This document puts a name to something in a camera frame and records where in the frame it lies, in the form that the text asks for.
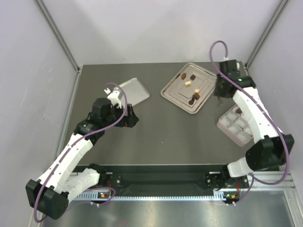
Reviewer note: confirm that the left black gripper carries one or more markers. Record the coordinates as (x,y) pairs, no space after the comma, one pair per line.
(130,120)

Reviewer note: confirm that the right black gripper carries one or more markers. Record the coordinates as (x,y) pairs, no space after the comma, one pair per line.
(217,92)

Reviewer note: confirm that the dark round chocolate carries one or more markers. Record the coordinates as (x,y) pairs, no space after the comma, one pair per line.
(238,110)

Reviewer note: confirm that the dark square chocolate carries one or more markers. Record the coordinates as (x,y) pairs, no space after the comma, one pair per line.
(193,77)

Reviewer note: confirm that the white chocolate block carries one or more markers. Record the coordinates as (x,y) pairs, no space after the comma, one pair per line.
(188,83)

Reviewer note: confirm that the milk chocolate block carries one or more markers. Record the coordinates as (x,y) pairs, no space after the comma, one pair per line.
(183,76)

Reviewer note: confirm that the metal serving tongs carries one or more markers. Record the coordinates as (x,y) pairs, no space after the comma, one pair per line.
(219,101)

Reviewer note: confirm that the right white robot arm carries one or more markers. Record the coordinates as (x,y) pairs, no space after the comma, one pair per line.
(271,146)

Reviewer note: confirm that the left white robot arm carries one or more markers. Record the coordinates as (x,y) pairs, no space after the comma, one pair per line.
(53,191)

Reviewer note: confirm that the brown rectangular chocolate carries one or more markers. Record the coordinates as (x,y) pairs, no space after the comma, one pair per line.
(196,96)

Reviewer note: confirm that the pink chocolate tin box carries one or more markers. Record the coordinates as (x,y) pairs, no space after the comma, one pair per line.
(231,135)

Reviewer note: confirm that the small plain metal tray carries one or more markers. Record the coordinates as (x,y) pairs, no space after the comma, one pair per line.
(135,91)

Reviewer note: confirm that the large stepped metal tray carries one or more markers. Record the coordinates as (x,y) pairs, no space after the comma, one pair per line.
(177,93)

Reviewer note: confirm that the slotted cable duct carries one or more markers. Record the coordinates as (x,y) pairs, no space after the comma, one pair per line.
(215,196)

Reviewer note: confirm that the right aluminium frame post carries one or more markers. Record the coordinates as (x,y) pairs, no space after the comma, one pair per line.
(265,34)

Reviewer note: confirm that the aluminium frame post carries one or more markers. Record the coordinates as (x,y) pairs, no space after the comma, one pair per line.
(265,34)
(41,5)

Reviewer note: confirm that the left aluminium frame post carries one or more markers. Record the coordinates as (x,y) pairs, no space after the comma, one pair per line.
(41,5)

